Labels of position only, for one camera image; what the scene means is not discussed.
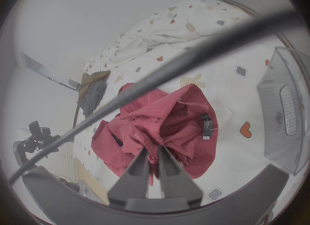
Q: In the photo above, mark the bed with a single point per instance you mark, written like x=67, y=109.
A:
x=230, y=93

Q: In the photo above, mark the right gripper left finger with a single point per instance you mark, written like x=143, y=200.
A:
x=130, y=182

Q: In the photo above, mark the brown garment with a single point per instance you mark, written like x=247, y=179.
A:
x=90, y=78

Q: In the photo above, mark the grey garment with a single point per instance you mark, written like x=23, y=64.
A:
x=93, y=95

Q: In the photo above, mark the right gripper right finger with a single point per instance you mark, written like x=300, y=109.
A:
x=176, y=182

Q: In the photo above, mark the white printed quilt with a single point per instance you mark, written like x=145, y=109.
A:
x=169, y=32

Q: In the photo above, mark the red shirt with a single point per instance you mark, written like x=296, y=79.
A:
x=145, y=112

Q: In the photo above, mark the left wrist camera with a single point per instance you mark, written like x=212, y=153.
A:
x=45, y=131

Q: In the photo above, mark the white chest of drawers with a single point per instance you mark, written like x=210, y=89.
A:
x=66, y=156

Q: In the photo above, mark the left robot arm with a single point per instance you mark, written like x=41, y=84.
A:
x=24, y=146

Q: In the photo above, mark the clear plastic box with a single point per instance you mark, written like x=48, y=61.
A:
x=271, y=122

